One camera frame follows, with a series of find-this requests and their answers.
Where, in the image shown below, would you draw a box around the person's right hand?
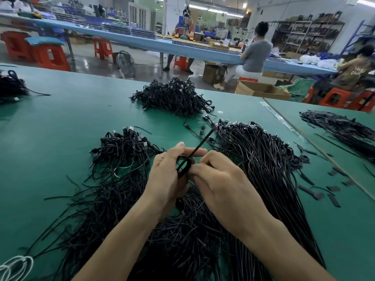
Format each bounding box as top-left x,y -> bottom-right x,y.
187,150 -> 273,238

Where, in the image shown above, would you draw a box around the person's left hand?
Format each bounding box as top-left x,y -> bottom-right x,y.
143,142 -> 207,217

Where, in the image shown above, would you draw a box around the single black cable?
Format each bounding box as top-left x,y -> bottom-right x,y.
175,127 -> 216,211

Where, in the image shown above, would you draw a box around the small cluster of knotted cables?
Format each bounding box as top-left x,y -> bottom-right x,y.
89,127 -> 165,180

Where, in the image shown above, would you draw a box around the bundle of long black cables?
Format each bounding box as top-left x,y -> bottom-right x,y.
183,117 -> 326,281

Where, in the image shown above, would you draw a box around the pile of black cables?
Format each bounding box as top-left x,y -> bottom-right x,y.
26,127 -> 241,281

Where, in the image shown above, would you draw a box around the heap of black cables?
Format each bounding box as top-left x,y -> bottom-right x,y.
0,70 -> 50,103
130,76 -> 215,117

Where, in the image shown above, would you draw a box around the spread of straight black cables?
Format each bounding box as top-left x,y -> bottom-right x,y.
300,110 -> 375,160

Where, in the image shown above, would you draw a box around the person's left forearm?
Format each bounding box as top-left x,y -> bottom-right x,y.
73,199 -> 168,281

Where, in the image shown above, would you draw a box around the scattered dark tie pieces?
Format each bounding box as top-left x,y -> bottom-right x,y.
295,143 -> 357,208

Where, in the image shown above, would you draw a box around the open cardboard box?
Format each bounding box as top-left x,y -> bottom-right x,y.
235,81 -> 293,101

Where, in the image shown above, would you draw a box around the small cardboard box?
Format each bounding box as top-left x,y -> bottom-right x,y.
203,63 -> 228,85

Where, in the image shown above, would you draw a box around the red plastic stool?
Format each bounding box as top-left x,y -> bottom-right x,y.
174,55 -> 189,71
93,37 -> 114,61
0,31 -> 33,61
319,87 -> 375,112

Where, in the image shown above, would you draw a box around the grey floor fan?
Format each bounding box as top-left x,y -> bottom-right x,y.
114,51 -> 137,80

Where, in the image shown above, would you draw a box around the green bag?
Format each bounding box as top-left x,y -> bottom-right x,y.
281,78 -> 317,102

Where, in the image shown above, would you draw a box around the long blue workbench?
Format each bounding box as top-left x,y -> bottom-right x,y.
0,14 -> 338,76

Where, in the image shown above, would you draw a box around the pile of white bags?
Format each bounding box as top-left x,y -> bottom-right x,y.
299,54 -> 339,69

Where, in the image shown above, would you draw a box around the red stool with blue seat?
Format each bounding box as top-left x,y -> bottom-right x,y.
25,37 -> 71,71

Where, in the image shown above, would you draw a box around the white pillar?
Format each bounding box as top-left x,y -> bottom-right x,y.
164,0 -> 185,34

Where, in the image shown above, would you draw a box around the metal storage shelf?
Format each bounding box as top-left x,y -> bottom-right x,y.
272,11 -> 345,56

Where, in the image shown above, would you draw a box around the blue metal rack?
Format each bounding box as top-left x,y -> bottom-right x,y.
341,20 -> 375,55

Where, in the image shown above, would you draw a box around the bunch of white wire rings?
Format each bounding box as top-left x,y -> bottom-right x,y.
0,256 -> 34,281

